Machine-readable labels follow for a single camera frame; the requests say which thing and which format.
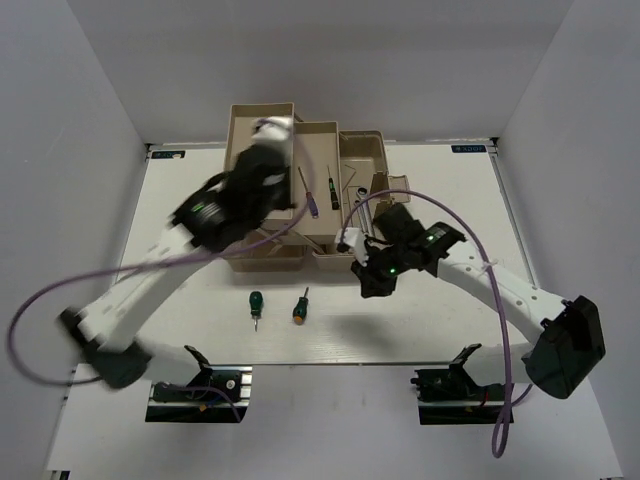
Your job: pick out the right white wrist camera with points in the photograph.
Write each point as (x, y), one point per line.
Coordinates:
(352, 240)

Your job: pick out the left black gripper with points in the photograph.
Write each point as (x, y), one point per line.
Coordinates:
(285, 200)

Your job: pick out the green orange screwdriver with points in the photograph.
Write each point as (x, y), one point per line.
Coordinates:
(299, 313)

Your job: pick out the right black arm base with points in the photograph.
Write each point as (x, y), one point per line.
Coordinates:
(468, 390)

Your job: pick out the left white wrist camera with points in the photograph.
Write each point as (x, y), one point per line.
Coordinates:
(274, 131)

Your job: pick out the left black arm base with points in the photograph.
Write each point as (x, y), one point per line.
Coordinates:
(214, 395)

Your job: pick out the large silver ratchet wrench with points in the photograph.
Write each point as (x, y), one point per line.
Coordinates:
(364, 212)

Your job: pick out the stubby green screwdriver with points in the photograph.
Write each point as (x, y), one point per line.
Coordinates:
(256, 304)

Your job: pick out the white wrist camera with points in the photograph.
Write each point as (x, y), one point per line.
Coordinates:
(274, 131)
(352, 240)

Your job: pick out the black green precision screwdriver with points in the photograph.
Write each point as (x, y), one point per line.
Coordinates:
(335, 203)

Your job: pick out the beige plastic toolbox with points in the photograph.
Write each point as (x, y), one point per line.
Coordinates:
(356, 158)

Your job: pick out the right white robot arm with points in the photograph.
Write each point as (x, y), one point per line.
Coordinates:
(564, 338)

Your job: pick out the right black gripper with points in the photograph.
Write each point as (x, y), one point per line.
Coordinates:
(371, 284)

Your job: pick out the small silver ratchet wrench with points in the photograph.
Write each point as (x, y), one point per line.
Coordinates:
(356, 210)

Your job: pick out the red blue screwdriver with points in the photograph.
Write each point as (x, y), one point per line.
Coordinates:
(313, 209)

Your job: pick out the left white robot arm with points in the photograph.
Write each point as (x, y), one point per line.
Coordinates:
(223, 212)

